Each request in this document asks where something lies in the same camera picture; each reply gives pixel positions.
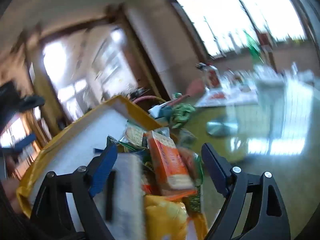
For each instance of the yellow cardboard box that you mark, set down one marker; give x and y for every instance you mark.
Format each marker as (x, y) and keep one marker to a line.
(140, 115)

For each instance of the teal tissue box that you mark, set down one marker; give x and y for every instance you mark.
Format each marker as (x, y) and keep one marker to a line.
(160, 112)

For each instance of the green plastic bag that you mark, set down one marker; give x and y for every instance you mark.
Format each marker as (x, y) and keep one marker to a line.
(253, 46)

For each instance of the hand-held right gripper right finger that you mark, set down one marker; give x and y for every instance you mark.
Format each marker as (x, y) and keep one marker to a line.
(214, 172)

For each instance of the yellow snack packet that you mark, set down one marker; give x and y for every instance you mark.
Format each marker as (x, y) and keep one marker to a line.
(165, 215)

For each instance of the dark silver snack packet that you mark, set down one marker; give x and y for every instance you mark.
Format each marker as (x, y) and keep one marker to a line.
(221, 128)

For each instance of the pink hand fan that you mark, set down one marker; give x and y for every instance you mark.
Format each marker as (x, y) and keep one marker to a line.
(195, 87)

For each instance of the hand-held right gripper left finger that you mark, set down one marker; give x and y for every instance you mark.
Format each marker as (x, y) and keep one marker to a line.
(105, 170)

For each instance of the green cloth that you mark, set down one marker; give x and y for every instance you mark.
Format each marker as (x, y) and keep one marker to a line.
(182, 113)

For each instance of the white bottle with red label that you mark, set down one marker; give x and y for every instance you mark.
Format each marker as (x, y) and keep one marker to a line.
(212, 77)

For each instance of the orange cracker packet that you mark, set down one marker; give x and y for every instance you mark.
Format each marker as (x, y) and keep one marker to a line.
(167, 165)

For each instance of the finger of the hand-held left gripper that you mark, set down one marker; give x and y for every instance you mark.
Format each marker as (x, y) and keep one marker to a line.
(33, 102)
(25, 142)

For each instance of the clear plastic bag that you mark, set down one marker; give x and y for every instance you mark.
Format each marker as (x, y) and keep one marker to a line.
(270, 80)

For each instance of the large glass window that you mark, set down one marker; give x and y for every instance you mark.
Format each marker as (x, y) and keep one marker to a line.
(225, 17)

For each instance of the printed paper poster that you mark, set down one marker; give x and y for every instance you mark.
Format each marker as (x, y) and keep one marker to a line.
(225, 96)

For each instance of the green snack packet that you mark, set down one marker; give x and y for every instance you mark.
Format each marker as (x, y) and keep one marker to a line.
(195, 197)

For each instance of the beige cracker packet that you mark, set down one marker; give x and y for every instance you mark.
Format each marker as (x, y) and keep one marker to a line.
(136, 135)

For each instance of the pink hula hoop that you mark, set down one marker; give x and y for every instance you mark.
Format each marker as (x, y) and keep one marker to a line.
(147, 97)

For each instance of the white box with black strip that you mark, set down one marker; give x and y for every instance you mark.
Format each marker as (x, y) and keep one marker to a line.
(127, 180)

